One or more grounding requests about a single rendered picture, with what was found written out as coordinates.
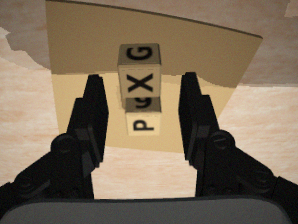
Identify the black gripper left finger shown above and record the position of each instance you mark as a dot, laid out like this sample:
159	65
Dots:
59	173

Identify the tan flat mat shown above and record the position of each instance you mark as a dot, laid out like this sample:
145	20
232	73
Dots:
84	38

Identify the beige letter block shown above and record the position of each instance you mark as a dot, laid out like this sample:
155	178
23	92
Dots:
139	70
143	116

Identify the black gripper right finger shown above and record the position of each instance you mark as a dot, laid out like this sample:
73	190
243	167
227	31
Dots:
219	163

